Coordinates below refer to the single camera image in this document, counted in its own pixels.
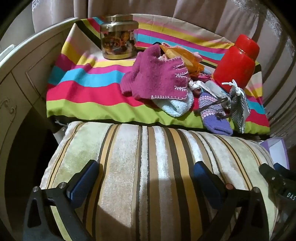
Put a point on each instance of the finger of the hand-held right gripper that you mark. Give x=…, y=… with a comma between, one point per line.
x=281, y=167
x=270, y=176

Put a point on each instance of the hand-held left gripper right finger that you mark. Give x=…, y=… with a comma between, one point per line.
x=205, y=179

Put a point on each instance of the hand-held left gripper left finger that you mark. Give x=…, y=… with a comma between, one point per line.
x=83, y=179

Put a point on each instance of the purple box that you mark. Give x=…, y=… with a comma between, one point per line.
x=277, y=150

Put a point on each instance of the light blue fluffy cloth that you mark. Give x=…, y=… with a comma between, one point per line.
x=172, y=106

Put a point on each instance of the purple knitted sock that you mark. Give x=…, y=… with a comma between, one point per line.
x=215, y=120

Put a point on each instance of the beige striped cushion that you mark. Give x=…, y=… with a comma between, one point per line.
x=138, y=150

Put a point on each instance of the checked fabric pouch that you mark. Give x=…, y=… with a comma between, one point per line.
x=238, y=111

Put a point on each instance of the colourful striped blanket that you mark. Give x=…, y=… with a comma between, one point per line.
x=92, y=97

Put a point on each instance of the grey sock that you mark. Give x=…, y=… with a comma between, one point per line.
x=215, y=89

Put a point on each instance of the white plastic pump head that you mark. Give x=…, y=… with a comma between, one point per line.
x=233, y=87

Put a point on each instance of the red canister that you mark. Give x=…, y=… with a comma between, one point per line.
x=233, y=64

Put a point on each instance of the magenta knitted glove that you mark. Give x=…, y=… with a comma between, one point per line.
x=157, y=76

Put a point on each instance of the white cabinet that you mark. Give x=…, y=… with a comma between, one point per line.
x=23, y=69

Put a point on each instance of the orange cloth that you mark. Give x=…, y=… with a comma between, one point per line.
x=182, y=55

